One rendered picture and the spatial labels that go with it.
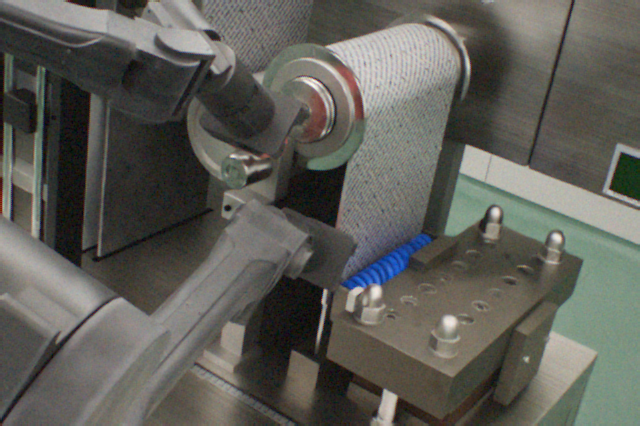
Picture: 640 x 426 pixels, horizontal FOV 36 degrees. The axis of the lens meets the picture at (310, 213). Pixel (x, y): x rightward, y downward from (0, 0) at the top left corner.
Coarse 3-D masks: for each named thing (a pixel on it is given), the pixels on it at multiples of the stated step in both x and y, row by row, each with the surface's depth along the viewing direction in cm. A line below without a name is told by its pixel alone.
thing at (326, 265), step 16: (320, 224) 113; (320, 240) 109; (336, 240) 111; (352, 240) 110; (320, 256) 110; (336, 256) 111; (304, 272) 112; (320, 272) 111; (336, 272) 111; (336, 288) 111
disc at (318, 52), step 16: (288, 48) 113; (304, 48) 112; (320, 48) 110; (272, 64) 115; (336, 64) 110; (272, 80) 116; (352, 80) 109; (352, 96) 110; (352, 128) 111; (352, 144) 112; (304, 160) 116; (320, 160) 115; (336, 160) 114
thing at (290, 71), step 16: (288, 64) 113; (304, 64) 112; (320, 64) 111; (288, 80) 114; (320, 80) 111; (336, 80) 110; (336, 96) 111; (352, 112) 110; (336, 128) 112; (304, 144) 115; (320, 144) 114; (336, 144) 112
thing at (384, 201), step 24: (408, 144) 124; (432, 144) 130; (360, 168) 116; (384, 168) 121; (408, 168) 127; (432, 168) 134; (360, 192) 118; (384, 192) 124; (408, 192) 130; (360, 216) 121; (384, 216) 127; (408, 216) 133; (360, 240) 123; (384, 240) 129; (408, 240) 136; (360, 264) 126
